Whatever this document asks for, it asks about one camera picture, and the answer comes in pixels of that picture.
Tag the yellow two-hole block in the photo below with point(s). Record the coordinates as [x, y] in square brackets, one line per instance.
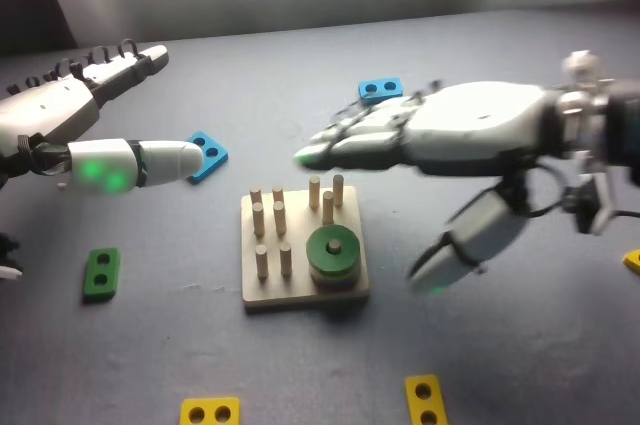
[426, 405]
[209, 402]

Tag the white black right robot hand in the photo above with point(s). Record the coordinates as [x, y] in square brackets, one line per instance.
[475, 125]

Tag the wooden peg board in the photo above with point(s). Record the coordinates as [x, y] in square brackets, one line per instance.
[295, 290]

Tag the green two-hole block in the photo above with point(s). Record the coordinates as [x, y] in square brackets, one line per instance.
[102, 269]

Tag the blue four-hole block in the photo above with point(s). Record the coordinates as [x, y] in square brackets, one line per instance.
[207, 172]

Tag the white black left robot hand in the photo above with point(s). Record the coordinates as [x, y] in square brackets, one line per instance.
[45, 115]

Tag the grey table cloth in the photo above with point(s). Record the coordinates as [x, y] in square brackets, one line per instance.
[300, 370]

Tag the rainbow striped cylinder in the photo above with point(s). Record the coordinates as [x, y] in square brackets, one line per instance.
[320, 247]

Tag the blue two-hole block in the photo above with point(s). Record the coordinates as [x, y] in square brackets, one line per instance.
[380, 88]

